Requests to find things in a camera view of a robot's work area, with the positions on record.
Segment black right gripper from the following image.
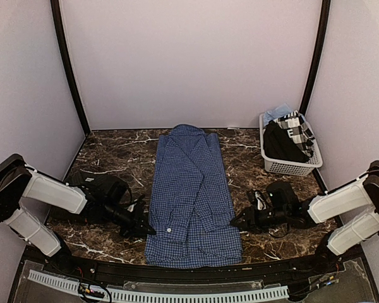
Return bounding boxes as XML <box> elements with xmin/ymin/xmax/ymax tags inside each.
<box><xmin>231</xmin><ymin>205</ymin><xmax>289</xmax><ymax>234</ymax></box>

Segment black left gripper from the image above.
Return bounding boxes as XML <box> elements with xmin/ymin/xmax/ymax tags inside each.
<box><xmin>103</xmin><ymin>200</ymin><xmax>155</xmax><ymax>239</ymax></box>

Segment blue checkered long sleeve shirt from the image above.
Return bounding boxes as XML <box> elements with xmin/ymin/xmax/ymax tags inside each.
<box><xmin>145</xmin><ymin>124</ymin><xmax>243</xmax><ymax>269</ymax></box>

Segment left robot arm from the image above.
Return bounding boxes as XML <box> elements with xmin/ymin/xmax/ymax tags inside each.
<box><xmin>0</xmin><ymin>153</ymin><xmax>156</xmax><ymax>275</ymax></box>

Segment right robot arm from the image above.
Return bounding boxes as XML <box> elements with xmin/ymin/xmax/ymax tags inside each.
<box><xmin>231</xmin><ymin>160</ymin><xmax>379</xmax><ymax>274</ymax></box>

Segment folded black striped shirt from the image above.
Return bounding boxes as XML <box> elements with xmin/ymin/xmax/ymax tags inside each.
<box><xmin>50</xmin><ymin>170</ymin><xmax>117</xmax><ymax>224</ymax></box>

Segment white plastic laundry basket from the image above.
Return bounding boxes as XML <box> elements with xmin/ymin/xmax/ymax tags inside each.
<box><xmin>260</xmin><ymin>111</ymin><xmax>323</xmax><ymax>176</ymax></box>

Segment black garment in basket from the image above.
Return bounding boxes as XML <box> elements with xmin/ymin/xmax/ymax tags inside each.
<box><xmin>263</xmin><ymin>121</ymin><xmax>309</xmax><ymax>163</ymax></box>

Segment black white plaid shirt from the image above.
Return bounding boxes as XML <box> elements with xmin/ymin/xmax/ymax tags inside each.
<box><xmin>274</xmin><ymin>110</ymin><xmax>315</xmax><ymax>158</ymax></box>

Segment light blue shirt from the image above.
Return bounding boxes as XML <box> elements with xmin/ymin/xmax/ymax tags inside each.
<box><xmin>263</xmin><ymin>104</ymin><xmax>294</xmax><ymax>127</ymax></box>

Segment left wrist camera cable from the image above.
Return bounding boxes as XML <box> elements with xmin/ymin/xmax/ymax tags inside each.
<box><xmin>126</xmin><ymin>193</ymin><xmax>146</xmax><ymax>215</ymax></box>

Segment black front rail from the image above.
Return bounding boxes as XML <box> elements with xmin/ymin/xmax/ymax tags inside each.
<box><xmin>23</xmin><ymin>246</ymin><xmax>370</xmax><ymax>292</ymax></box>

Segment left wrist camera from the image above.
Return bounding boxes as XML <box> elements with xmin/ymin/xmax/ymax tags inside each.
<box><xmin>99</xmin><ymin>175</ymin><xmax>128</xmax><ymax>204</ymax></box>

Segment white slotted cable duct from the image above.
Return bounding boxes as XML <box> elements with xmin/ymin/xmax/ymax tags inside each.
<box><xmin>28</xmin><ymin>270</ymin><xmax>289</xmax><ymax>302</ymax></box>

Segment right black corner post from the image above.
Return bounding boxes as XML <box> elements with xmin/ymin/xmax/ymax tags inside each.
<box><xmin>299</xmin><ymin>0</ymin><xmax>331</xmax><ymax>115</ymax></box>

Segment black corner post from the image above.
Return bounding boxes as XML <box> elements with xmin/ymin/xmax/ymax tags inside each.
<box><xmin>299</xmin><ymin>0</ymin><xmax>331</xmax><ymax>115</ymax></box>
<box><xmin>50</xmin><ymin>0</ymin><xmax>91</xmax><ymax>136</ymax></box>

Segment left black corner post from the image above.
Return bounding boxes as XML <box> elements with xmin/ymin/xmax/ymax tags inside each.
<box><xmin>50</xmin><ymin>0</ymin><xmax>91</xmax><ymax>136</ymax></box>

